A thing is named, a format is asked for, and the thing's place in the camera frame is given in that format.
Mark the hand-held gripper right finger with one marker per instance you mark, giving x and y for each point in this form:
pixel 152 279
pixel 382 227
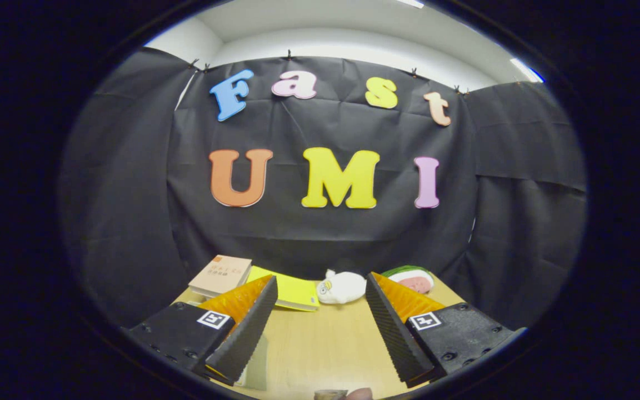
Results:
pixel 395 333

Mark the watermelon slice plush toy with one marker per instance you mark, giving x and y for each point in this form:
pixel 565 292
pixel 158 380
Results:
pixel 417 280

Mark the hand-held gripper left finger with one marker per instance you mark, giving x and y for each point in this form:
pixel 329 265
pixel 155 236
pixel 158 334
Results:
pixel 248 328

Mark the beige book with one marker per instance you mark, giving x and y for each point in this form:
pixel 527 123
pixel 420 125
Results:
pixel 220 275

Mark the white plush toy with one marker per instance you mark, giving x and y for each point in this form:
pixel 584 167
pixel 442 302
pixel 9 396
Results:
pixel 345 288

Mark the yellow book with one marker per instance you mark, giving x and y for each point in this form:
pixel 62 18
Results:
pixel 295 294

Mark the olive fabric storage box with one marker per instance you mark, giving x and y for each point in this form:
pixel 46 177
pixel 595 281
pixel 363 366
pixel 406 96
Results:
pixel 256 361

